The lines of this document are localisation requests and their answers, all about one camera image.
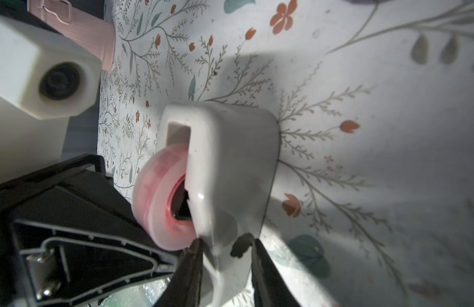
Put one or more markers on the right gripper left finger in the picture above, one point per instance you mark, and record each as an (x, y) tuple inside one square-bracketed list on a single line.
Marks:
[(185, 286)]

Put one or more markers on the white tape dispenser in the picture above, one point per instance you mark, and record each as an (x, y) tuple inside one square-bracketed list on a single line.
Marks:
[(210, 178)]

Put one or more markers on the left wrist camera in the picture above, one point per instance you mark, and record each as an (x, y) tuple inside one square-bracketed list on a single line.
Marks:
[(45, 74)]

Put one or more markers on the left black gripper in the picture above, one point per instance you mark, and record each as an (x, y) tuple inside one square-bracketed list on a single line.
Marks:
[(74, 238)]

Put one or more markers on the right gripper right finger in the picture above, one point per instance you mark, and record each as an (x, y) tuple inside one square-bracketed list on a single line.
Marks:
[(269, 287)]

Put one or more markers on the pink marker cup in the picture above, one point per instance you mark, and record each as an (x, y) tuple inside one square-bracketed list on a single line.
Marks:
[(94, 34)]

